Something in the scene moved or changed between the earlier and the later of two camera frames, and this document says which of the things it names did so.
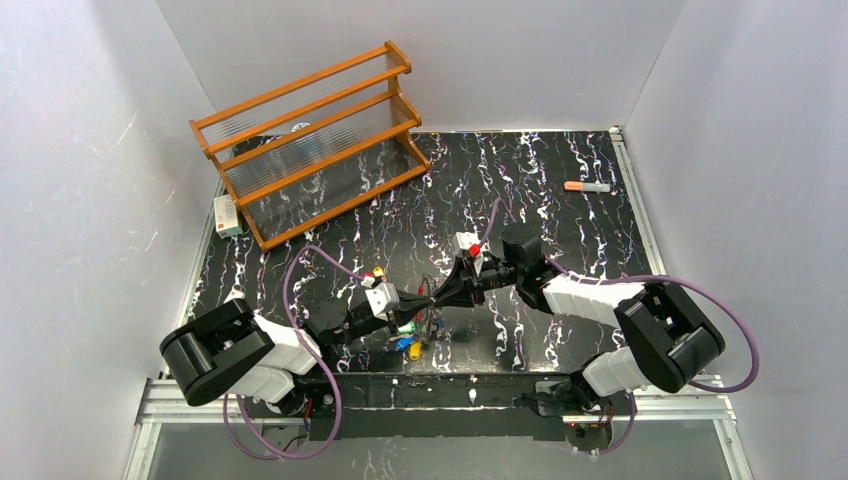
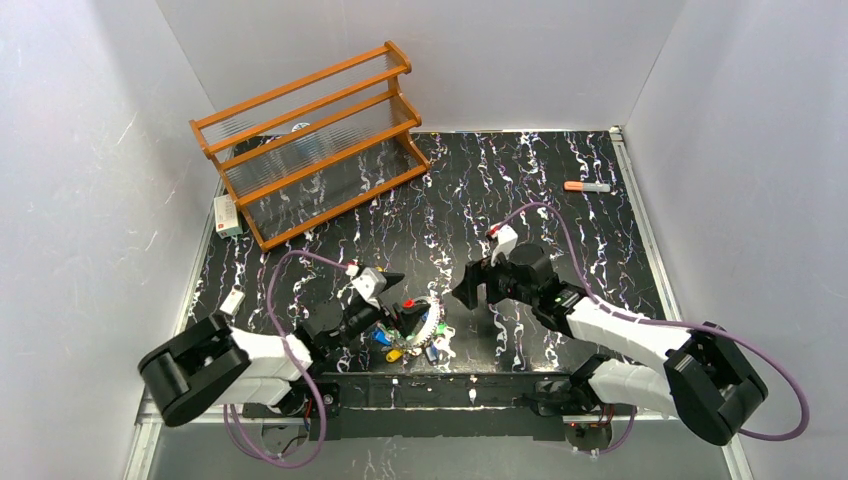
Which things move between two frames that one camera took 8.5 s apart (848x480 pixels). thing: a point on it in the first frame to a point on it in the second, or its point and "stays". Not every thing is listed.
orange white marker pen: (587, 186) stays
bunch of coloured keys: (429, 323) to (436, 345)
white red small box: (225, 217) stays
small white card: (234, 295) stays
